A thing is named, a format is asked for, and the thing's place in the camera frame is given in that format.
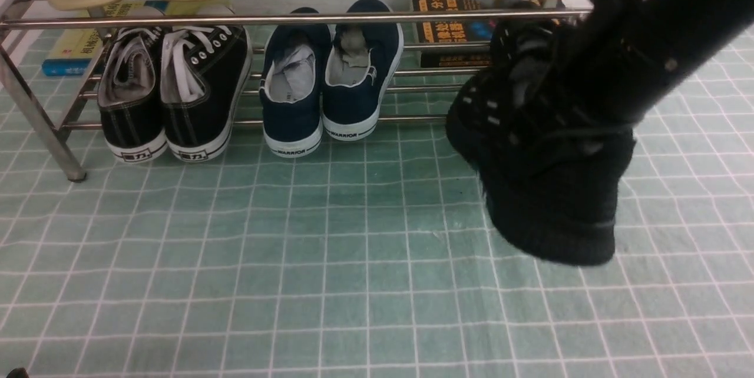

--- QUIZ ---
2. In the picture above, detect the black knit sneaker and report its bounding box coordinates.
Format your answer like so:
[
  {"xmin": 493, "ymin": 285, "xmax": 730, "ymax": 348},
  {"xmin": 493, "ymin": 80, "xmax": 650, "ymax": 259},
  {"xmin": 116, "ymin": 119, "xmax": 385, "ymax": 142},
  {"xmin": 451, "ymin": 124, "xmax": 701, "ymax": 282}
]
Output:
[{"xmin": 445, "ymin": 19, "xmax": 636, "ymax": 266}]

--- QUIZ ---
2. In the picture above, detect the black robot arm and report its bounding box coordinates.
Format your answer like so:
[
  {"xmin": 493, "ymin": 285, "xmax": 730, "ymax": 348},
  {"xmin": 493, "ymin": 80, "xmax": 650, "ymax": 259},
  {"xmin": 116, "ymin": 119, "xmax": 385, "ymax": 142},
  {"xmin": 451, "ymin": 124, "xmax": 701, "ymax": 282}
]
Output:
[{"xmin": 464, "ymin": 0, "xmax": 752, "ymax": 130}]

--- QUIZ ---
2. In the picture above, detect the silver metal shoe rack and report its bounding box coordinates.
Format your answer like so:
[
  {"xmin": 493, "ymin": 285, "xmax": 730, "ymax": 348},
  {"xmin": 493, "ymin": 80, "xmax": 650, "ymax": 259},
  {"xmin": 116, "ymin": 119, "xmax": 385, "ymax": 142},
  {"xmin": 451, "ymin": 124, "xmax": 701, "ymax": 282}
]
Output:
[{"xmin": 2, "ymin": 0, "xmax": 590, "ymax": 183}]

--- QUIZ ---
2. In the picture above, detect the black orange book top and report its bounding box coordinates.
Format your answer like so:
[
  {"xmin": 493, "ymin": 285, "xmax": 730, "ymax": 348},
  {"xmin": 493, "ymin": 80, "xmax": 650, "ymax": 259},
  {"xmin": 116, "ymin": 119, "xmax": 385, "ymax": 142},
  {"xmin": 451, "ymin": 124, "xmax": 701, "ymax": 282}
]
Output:
[{"xmin": 412, "ymin": 0, "xmax": 501, "ymax": 44}]

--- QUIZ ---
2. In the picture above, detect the navy Warrior shoe right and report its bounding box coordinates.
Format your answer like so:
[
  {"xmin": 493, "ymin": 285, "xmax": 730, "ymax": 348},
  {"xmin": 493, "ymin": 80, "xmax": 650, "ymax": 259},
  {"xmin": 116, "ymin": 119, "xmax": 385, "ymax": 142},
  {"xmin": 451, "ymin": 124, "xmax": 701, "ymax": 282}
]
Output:
[{"xmin": 322, "ymin": 22, "xmax": 405, "ymax": 141}]

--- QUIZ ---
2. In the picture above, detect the navy warrior shoe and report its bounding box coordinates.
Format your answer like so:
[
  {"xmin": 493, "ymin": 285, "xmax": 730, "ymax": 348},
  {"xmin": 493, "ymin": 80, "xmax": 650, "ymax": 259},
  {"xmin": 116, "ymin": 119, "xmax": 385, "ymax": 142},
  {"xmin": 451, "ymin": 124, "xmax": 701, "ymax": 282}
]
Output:
[
  {"xmin": 322, "ymin": 22, "xmax": 405, "ymax": 141},
  {"xmin": 259, "ymin": 23, "xmax": 332, "ymax": 158}
]

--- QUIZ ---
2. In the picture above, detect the navy Warrior shoe left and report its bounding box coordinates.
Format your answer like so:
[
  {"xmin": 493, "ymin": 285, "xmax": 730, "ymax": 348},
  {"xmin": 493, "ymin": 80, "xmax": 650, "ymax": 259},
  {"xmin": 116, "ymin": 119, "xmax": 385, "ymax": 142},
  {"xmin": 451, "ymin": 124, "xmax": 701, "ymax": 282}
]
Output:
[{"xmin": 259, "ymin": 23, "xmax": 332, "ymax": 158}]

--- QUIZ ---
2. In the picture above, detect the black canvas sneaker right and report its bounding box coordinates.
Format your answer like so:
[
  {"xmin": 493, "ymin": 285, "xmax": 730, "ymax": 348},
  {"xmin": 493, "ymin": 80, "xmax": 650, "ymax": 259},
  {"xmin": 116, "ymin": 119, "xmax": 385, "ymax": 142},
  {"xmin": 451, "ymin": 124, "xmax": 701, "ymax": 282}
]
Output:
[{"xmin": 160, "ymin": 25, "xmax": 253, "ymax": 163}]

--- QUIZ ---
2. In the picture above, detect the black canvas sneaker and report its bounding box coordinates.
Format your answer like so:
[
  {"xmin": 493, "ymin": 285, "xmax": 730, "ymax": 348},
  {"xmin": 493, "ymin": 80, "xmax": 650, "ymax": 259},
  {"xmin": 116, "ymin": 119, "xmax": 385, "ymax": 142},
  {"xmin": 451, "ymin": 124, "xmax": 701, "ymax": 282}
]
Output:
[
  {"xmin": 97, "ymin": 27, "xmax": 167, "ymax": 164},
  {"xmin": 160, "ymin": 25, "xmax": 253, "ymax": 163}
]

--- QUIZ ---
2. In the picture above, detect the black canvas sneaker left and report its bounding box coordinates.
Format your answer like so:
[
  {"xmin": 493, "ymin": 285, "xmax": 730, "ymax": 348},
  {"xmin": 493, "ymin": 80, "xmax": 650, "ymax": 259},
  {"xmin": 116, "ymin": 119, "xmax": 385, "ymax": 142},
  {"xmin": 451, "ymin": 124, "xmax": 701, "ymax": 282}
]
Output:
[{"xmin": 97, "ymin": 27, "xmax": 167, "ymax": 164}]

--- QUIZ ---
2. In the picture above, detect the yellow blue book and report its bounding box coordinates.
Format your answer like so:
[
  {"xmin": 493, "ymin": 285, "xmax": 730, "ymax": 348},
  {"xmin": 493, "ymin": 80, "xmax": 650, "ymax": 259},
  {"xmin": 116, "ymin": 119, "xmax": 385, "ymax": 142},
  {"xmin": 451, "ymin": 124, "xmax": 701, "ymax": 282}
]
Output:
[{"xmin": 41, "ymin": 0, "xmax": 169, "ymax": 77}]

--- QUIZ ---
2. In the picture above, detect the dark object bottom left corner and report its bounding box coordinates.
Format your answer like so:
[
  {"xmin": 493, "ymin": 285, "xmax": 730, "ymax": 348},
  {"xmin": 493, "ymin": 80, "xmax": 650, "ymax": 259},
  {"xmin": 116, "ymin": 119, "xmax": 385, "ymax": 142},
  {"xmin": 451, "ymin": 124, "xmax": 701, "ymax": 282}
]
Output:
[{"xmin": 6, "ymin": 367, "xmax": 30, "ymax": 378}]

